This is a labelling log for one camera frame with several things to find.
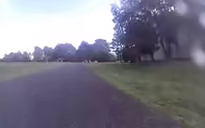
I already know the row of trees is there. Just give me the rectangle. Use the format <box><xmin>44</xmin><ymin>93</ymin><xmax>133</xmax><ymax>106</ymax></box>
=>
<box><xmin>0</xmin><ymin>38</ymin><xmax>118</xmax><ymax>63</ymax></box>

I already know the dark asphalt path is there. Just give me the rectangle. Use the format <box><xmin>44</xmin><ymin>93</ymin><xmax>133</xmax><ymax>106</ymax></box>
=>
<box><xmin>0</xmin><ymin>62</ymin><xmax>184</xmax><ymax>128</ymax></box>

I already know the group of large trees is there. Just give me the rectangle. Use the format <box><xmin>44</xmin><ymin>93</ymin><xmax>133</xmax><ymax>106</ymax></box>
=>
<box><xmin>110</xmin><ymin>0</ymin><xmax>205</xmax><ymax>63</ymax></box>

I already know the pale building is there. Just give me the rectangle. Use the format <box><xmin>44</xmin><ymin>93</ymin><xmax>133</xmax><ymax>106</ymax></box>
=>
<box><xmin>139</xmin><ymin>42</ymin><xmax>192</xmax><ymax>62</ymax></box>

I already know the grass verge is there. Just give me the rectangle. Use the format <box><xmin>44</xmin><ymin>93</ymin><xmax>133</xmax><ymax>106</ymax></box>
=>
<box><xmin>85</xmin><ymin>59</ymin><xmax>205</xmax><ymax>128</ymax></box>

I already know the grass field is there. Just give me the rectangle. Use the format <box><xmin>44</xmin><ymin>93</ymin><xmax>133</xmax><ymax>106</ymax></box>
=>
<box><xmin>0</xmin><ymin>61</ymin><xmax>59</xmax><ymax>85</ymax></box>

